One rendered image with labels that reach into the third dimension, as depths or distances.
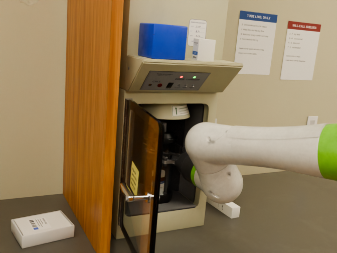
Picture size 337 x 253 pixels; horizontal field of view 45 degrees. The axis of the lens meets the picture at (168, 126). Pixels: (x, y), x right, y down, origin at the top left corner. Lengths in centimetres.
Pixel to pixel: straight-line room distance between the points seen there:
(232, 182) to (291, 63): 112
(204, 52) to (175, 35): 12
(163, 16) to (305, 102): 117
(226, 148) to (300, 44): 123
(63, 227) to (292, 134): 76
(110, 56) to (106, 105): 12
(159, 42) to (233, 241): 69
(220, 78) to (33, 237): 72
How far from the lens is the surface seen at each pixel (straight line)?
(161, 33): 108
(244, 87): 192
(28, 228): 132
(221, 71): 119
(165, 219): 137
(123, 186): 101
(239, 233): 144
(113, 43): 105
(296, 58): 210
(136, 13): 117
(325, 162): 83
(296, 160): 86
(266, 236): 146
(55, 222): 134
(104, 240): 120
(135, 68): 110
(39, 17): 153
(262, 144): 90
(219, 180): 104
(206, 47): 118
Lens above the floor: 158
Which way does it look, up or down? 13 degrees down
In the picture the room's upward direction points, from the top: 5 degrees clockwise
